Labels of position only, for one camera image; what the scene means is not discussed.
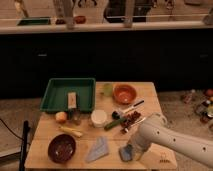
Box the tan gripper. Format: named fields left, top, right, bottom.
left=128, top=133, right=149, bottom=161

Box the blue sponge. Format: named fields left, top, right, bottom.
left=119, top=144, right=133, bottom=162

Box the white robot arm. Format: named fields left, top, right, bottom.
left=128, top=113, right=213, bottom=168

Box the orange red bowl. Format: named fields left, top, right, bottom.
left=113, top=84, right=137, bottom=105

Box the dark maroon bowl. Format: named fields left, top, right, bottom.
left=48, top=134, right=76, bottom=164

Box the green cucumber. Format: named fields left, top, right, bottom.
left=104, top=118, right=126, bottom=131

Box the light blue folded cloth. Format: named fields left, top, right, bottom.
left=85, top=136, right=109, bottom=163

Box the black round knob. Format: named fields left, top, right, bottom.
left=112, top=111, right=120, bottom=120

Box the black white marker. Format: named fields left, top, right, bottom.
left=123, top=100, right=144, bottom=113

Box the white round container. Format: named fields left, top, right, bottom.
left=91, top=110, right=107, bottom=128

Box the yellow banana piece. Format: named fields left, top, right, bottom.
left=59, top=126, right=83, bottom=138

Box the light green cup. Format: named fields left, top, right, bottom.
left=102, top=83, right=113, bottom=97

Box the small dark green object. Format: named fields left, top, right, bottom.
left=69, top=110, right=81, bottom=125

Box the tan block in tray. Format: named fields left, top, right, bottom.
left=68, top=92, right=77, bottom=109

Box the small orange fruit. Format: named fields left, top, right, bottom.
left=55, top=112, right=67, bottom=123

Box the green plastic tray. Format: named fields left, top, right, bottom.
left=39, top=77, right=97, bottom=114

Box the black stand left of table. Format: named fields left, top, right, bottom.
left=19, top=121, right=30, bottom=171

